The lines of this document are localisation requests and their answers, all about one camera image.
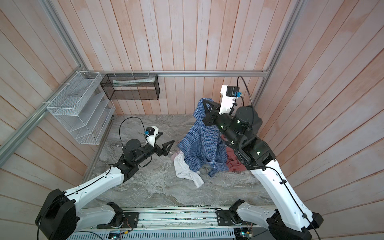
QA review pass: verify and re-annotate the blue checkered shirt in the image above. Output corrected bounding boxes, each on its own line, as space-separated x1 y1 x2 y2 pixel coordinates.
178 98 229 177

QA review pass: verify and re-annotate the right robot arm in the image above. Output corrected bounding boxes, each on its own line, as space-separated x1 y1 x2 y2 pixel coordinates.
176 98 324 240

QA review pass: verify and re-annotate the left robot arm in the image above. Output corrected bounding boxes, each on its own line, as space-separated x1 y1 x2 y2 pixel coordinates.
35 139 174 240

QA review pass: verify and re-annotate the pink cloth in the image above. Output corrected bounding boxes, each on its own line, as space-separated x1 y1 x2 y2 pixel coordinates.
171 153 178 161

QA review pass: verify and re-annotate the white cloth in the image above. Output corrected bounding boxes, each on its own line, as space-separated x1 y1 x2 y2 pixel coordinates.
173 151 204 188

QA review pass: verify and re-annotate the dark red cloth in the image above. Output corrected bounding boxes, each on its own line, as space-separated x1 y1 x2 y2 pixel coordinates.
218 135 247 172

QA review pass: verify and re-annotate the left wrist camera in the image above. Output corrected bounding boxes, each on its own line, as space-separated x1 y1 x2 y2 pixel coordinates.
145 126 159 147

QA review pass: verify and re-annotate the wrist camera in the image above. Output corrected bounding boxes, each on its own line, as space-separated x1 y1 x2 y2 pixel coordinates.
145 126 159 147
219 85 242 115

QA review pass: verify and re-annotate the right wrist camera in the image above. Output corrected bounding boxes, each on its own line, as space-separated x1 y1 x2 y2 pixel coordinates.
219 85 242 115

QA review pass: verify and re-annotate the right camera cable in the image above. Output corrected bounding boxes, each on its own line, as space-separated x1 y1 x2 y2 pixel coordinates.
236 75 254 109

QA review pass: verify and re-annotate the camera cable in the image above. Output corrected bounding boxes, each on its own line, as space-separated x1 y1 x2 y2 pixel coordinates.
236 75 254 109
118 116 148 148

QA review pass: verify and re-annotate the left camera cable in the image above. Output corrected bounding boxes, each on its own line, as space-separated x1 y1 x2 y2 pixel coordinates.
118 116 148 148

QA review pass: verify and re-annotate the horizontal aluminium frame bar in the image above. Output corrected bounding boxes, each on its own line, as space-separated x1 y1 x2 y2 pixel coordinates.
98 70 269 78

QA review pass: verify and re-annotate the black wire mesh basket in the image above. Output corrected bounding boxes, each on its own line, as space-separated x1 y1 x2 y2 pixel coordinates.
101 73 161 101

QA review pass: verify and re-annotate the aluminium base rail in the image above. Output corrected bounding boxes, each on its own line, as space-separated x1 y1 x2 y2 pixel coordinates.
67 206 273 240

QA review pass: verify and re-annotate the white wire mesh shelf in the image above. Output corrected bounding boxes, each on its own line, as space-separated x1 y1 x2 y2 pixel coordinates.
47 72 115 145

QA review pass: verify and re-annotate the left aluminium frame bar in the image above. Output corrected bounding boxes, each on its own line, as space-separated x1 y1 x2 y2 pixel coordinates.
1 67 85 167

